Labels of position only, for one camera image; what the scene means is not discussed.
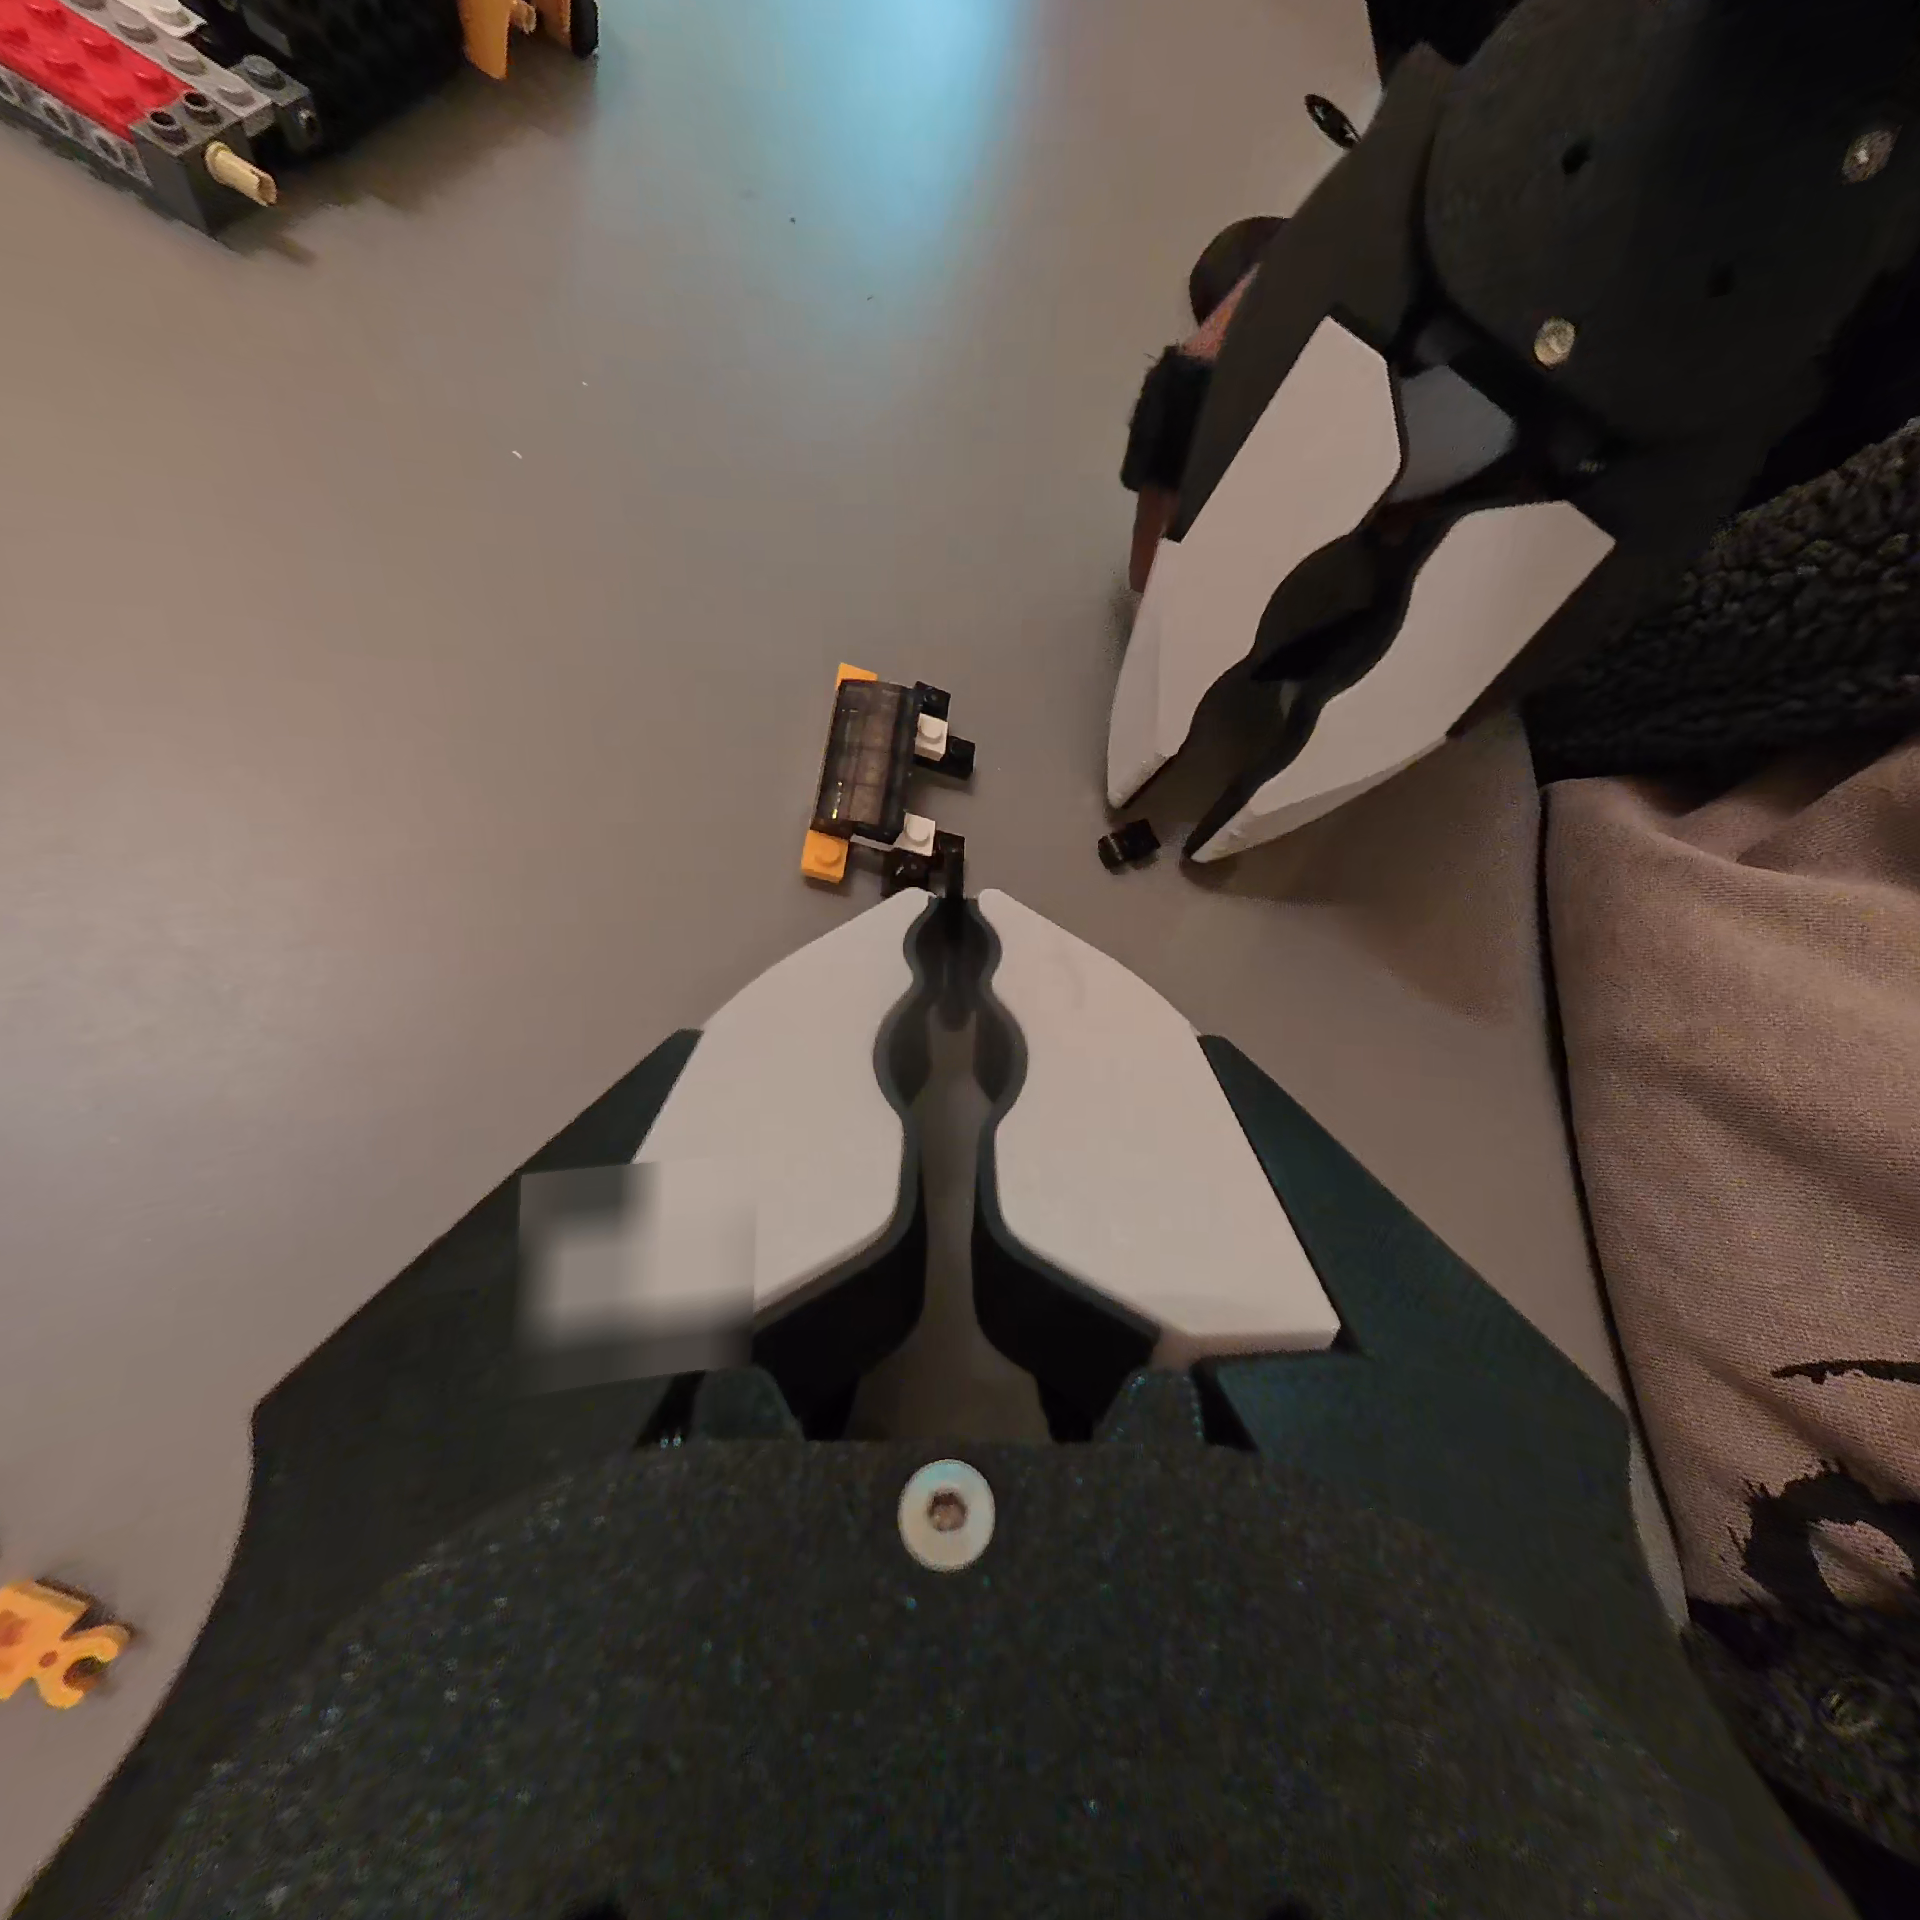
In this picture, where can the large lego vehicle build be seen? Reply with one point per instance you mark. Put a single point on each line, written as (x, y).
(90, 58)

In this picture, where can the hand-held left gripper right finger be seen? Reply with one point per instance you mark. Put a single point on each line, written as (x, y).
(1141, 1170)

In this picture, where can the person's right hand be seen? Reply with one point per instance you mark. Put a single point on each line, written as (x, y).
(1155, 534)

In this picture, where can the orange lego bracket piece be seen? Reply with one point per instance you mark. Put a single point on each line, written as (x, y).
(53, 1642)

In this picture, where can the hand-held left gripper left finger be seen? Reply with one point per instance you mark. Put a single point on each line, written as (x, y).
(795, 1077)

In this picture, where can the thin black lego bar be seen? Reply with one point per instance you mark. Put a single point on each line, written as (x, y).
(955, 869)

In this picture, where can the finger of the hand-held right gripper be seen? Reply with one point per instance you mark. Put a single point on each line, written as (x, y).
(1442, 645)
(1262, 493)

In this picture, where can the small black lego clip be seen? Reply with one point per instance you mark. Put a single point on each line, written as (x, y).
(1128, 847)

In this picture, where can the small lego windshield assembly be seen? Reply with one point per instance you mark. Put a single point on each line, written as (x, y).
(870, 747)

